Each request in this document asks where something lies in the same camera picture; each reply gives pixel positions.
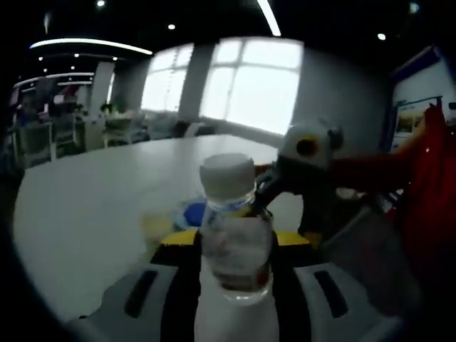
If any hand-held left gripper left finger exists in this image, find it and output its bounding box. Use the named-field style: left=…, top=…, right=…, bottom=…
left=74, top=229, right=203, bottom=342

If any wide window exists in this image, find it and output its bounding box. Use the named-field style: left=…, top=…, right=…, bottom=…
left=199, top=38, right=304, bottom=136

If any person's red shirt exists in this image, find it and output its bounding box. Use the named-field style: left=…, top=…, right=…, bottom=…
left=388, top=103, right=456, bottom=296

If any grey mesh chair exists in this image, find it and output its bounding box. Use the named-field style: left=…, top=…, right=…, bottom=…
left=320, top=206, right=425, bottom=318

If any narrow window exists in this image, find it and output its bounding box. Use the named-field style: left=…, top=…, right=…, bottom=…
left=141, top=44, right=196, bottom=114

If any cream paper cup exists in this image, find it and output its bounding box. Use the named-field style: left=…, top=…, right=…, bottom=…
left=140, top=209, right=175, bottom=247

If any clear plastic bottle red label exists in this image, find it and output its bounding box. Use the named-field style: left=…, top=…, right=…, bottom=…
left=194, top=152, right=279, bottom=309

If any straight ceiling light strip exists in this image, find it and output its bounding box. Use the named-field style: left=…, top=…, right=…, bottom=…
left=256, top=0, right=282, bottom=37

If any curved ceiling light strip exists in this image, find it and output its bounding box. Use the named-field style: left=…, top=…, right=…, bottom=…
left=30, top=38, right=154, bottom=56

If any wall poster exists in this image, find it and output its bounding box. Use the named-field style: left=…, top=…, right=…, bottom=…
left=390, top=46, right=450, bottom=152

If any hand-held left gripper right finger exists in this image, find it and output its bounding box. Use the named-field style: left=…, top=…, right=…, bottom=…
left=271, top=230, right=398, bottom=342

